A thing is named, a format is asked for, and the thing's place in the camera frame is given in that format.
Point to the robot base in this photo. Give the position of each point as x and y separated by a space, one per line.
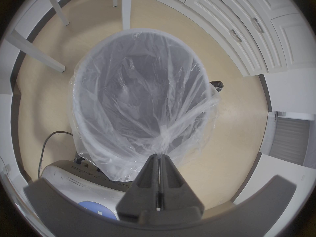
74 186

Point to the white trash bin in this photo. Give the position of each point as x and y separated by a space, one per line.
84 132

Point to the white wardrobe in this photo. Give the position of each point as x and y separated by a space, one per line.
234 13

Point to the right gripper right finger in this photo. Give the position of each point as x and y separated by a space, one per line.
177 194

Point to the grey and white chair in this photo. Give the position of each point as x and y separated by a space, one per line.
37 52

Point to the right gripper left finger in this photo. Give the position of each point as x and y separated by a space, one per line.
140 196

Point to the grey curtain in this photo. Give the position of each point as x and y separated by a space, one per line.
288 142

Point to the clear plastic bag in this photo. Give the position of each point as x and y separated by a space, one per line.
148 83

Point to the black plastic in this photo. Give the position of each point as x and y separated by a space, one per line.
217 84

